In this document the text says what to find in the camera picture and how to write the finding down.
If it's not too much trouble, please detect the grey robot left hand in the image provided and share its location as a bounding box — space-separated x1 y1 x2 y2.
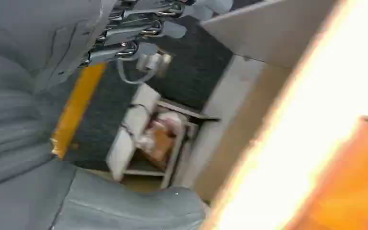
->
0 0 234 230

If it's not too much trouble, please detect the yellow tape strip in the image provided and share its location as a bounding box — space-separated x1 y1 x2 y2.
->
50 62 108 161

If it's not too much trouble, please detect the ribbed grey left arm sleeve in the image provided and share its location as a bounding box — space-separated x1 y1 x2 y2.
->
0 53 61 191

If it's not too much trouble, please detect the orange and pink bag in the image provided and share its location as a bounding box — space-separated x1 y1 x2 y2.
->
137 111 184 170

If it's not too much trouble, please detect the grey metal shelf rack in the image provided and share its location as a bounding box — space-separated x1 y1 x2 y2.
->
123 99 221 190

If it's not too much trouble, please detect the grey table panel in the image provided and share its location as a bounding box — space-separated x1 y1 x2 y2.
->
200 0 342 70

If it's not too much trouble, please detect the orange drink bottle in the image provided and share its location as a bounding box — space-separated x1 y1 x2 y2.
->
284 115 368 230

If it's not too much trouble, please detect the white power adapter with cable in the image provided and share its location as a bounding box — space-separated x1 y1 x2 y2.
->
116 51 173 85

